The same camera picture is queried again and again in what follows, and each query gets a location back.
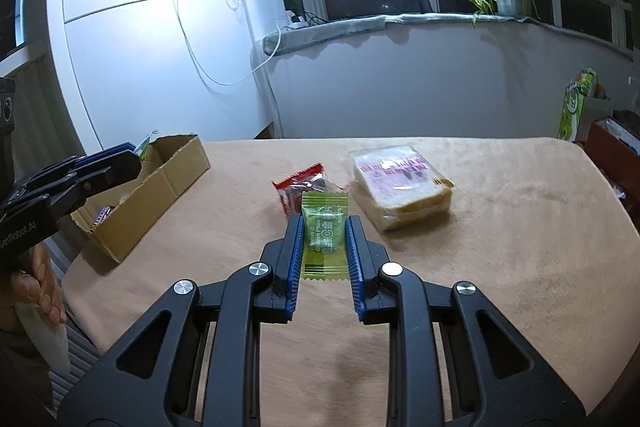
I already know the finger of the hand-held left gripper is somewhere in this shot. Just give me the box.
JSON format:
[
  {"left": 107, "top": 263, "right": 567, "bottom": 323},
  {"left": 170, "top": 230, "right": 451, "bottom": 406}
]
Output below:
[
  {"left": 6, "top": 152, "right": 143, "bottom": 230},
  {"left": 20, "top": 142, "right": 136, "bottom": 192}
]

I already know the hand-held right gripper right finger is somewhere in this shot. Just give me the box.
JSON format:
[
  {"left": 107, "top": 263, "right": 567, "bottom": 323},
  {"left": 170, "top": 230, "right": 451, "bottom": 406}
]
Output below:
[{"left": 345, "top": 215, "right": 586, "bottom": 427}]

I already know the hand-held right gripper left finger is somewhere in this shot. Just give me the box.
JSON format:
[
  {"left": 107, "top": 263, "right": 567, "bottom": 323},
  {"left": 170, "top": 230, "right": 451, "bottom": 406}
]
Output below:
[{"left": 57, "top": 215, "right": 306, "bottom": 427}]

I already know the brown cardboard box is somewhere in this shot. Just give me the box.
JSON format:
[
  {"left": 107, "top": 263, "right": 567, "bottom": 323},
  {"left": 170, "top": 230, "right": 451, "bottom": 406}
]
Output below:
[{"left": 70, "top": 133, "right": 211, "bottom": 264}]

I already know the person's left hand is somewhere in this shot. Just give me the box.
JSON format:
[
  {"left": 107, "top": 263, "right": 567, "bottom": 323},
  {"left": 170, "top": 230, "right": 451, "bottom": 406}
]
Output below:
[{"left": 12, "top": 248, "right": 67, "bottom": 325}]

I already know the red snack packet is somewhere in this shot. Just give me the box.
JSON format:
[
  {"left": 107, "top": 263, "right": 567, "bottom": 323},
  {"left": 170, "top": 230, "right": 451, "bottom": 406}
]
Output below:
[{"left": 272, "top": 163, "right": 347, "bottom": 215}]

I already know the sliced bread package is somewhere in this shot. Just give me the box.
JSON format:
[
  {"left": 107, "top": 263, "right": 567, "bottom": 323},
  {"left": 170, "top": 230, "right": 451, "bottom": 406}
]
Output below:
[{"left": 348, "top": 144, "right": 456, "bottom": 233}]

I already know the white cabinet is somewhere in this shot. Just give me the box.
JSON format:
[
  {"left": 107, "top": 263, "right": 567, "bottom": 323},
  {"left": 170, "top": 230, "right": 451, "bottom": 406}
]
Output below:
[{"left": 47, "top": 0, "right": 275, "bottom": 148}]

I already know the beige tablecloth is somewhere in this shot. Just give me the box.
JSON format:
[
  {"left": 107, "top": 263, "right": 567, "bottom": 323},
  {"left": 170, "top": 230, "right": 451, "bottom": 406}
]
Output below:
[{"left": 62, "top": 136, "right": 638, "bottom": 427}]

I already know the grey windowsill cloth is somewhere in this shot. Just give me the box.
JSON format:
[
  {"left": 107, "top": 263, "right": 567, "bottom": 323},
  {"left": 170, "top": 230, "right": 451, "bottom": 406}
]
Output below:
[{"left": 262, "top": 12, "right": 636, "bottom": 58}]

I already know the green paper bag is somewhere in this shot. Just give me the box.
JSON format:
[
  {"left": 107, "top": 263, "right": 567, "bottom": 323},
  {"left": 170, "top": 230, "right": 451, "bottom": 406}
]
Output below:
[{"left": 557, "top": 68, "right": 599, "bottom": 142}]

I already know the red box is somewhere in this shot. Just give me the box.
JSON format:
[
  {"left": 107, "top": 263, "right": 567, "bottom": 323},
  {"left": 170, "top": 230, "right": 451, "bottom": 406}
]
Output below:
[{"left": 584, "top": 119, "right": 640, "bottom": 188}]

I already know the beige carton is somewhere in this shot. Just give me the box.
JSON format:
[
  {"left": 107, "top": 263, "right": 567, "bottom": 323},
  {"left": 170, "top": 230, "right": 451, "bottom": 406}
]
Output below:
[{"left": 582, "top": 97, "right": 614, "bottom": 142}]

